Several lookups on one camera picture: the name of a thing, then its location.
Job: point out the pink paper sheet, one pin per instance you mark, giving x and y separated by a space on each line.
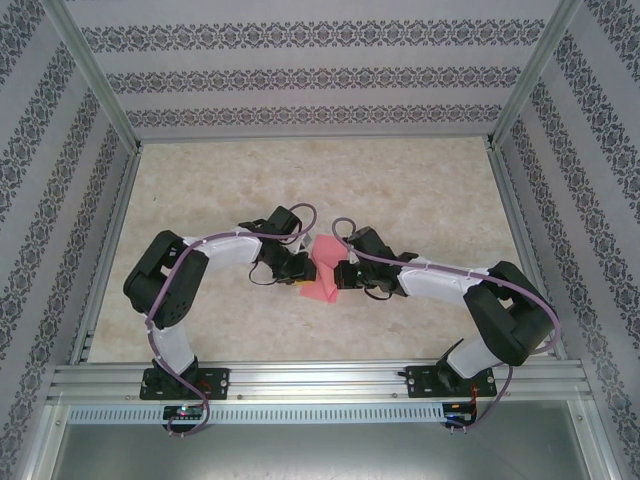
325 250

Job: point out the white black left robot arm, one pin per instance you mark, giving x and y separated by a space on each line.
230 255

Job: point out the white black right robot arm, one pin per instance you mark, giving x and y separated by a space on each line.
435 285

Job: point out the grey metal sheet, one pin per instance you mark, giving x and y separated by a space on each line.
320 455

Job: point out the small circuit board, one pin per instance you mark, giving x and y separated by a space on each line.
182 412
457 409

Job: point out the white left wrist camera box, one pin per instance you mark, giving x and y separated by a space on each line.
306 243

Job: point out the wide aluminium base rail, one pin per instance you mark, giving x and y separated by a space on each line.
320 380

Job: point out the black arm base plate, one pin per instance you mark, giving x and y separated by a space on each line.
417 382
220 382

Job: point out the aluminium side rail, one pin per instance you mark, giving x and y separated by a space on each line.
525 245
107 250

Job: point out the aluminium frame post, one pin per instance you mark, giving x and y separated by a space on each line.
95 70
597 445
42 445
537 65

